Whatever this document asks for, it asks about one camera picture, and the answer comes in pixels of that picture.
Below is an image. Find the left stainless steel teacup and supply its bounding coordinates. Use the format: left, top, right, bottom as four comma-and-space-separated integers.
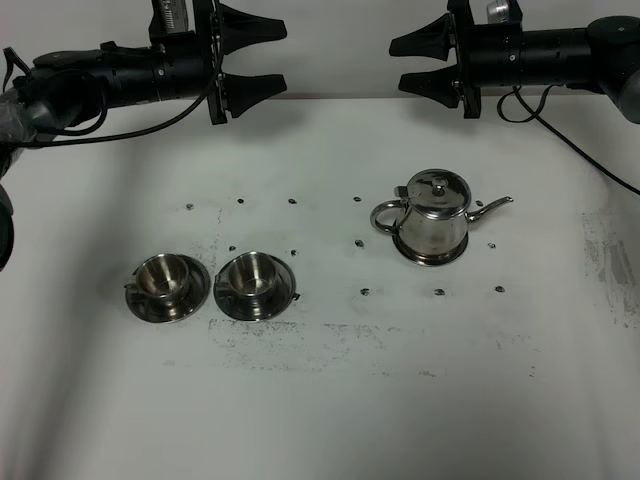
125, 253, 190, 304

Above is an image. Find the right stainless steel teacup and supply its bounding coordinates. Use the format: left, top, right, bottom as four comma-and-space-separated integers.
214, 251, 278, 302

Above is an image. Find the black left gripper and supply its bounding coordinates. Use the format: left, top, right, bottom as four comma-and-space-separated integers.
149, 1, 287, 125

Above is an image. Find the left stainless steel saucer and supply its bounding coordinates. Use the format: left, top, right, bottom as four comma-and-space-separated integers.
124, 253, 211, 324

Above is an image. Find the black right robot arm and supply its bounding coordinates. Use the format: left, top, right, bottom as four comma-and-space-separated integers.
389, 1, 639, 123

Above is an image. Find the right stainless steel saucer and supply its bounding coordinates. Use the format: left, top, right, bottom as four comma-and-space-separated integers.
213, 251, 296, 322

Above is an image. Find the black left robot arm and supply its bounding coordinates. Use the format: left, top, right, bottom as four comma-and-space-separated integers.
1, 1, 287, 173

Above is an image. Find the stainless steel teapot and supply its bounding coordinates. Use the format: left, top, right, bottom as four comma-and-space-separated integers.
370, 169, 513, 253

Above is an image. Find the stainless steel teacup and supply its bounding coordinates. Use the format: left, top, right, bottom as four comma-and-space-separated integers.
125, 253, 190, 304
214, 251, 278, 302

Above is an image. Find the steel saucer under teapot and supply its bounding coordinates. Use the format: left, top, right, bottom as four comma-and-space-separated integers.
391, 234, 469, 267

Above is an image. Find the stainless steel saucer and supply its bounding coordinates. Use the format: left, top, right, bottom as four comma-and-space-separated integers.
213, 251, 296, 322
124, 253, 211, 324

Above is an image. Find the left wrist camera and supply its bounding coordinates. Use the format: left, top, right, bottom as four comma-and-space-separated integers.
148, 0, 189, 37

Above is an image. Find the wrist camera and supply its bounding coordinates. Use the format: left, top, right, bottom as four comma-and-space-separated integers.
474, 0, 523, 26
148, 0, 189, 37

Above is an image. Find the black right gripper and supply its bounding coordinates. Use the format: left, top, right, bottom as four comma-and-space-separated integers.
389, 0, 522, 119

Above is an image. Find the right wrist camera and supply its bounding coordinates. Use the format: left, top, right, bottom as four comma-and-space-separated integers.
474, 0, 523, 26

